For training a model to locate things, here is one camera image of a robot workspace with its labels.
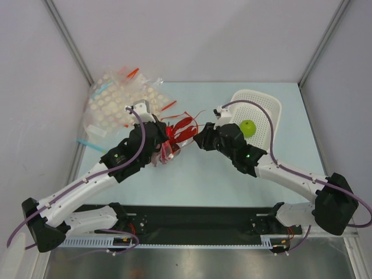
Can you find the green toy apple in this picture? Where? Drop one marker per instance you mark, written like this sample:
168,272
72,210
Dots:
248,128

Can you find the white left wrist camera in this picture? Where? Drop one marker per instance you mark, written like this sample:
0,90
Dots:
142,109

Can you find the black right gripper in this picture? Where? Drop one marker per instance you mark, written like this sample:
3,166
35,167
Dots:
207,137

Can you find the white slotted cable duct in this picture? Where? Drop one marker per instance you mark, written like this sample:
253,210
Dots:
115,241

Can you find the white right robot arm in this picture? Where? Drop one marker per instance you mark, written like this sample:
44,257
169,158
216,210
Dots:
328,201

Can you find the pile of clear zip bags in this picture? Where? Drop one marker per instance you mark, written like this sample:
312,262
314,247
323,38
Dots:
105,112

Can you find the clear bag with orange zipper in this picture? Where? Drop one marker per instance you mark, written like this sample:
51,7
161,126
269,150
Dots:
165,108

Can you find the white perforated plastic basket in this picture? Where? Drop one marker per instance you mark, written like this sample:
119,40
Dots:
263,109

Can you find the red toy lobster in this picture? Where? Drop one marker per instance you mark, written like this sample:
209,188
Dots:
185,128

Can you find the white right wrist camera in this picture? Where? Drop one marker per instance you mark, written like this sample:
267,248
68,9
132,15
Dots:
223,116

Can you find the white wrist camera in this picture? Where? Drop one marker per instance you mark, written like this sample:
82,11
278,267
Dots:
142,109
223,116

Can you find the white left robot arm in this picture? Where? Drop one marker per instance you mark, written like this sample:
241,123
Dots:
53,219

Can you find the red toy chili pepper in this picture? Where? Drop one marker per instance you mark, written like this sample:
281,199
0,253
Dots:
170,132

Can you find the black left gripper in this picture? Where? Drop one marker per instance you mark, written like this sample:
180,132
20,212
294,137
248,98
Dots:
161,131

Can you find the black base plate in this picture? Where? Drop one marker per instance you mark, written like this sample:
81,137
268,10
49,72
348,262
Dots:
195,221

